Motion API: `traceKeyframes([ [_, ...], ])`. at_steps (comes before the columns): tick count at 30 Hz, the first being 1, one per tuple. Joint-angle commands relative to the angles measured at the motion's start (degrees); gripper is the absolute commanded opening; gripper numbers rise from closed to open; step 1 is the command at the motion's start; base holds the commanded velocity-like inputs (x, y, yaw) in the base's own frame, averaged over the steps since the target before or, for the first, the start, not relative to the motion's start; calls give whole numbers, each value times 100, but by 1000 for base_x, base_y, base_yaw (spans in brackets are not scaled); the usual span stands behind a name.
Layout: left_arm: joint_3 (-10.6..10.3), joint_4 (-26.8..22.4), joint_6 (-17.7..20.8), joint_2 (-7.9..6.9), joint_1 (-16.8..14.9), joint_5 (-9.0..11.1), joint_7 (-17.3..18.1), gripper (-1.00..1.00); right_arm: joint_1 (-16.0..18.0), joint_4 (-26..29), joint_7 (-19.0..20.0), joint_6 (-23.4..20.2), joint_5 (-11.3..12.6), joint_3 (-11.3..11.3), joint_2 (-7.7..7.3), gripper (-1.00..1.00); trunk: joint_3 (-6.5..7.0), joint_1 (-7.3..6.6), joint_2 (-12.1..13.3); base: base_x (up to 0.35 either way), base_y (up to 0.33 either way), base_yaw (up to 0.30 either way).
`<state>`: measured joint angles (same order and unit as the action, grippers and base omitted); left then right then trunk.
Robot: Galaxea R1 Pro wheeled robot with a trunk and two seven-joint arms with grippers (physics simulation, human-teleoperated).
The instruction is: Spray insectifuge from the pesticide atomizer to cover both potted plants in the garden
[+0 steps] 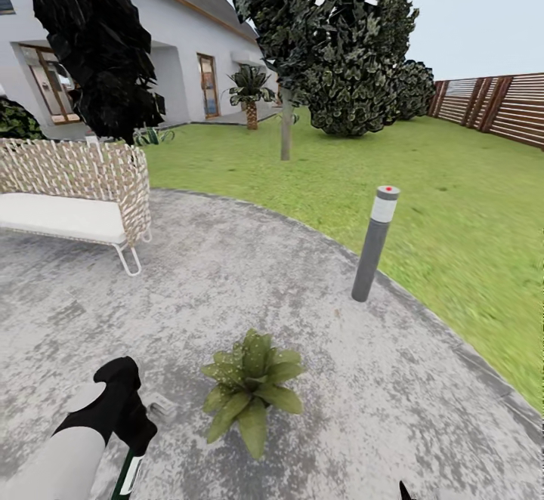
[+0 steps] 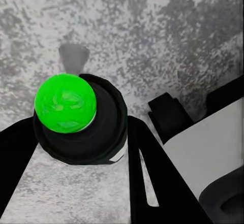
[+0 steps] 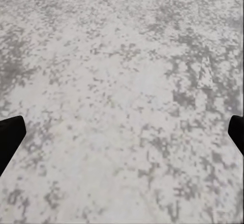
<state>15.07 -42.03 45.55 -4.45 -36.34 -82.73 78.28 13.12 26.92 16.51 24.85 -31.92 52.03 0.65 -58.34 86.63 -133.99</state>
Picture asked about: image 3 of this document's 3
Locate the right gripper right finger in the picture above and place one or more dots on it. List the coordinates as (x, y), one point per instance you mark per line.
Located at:
(236, 131)

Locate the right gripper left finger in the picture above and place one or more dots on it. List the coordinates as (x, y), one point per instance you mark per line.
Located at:
(12, 133)

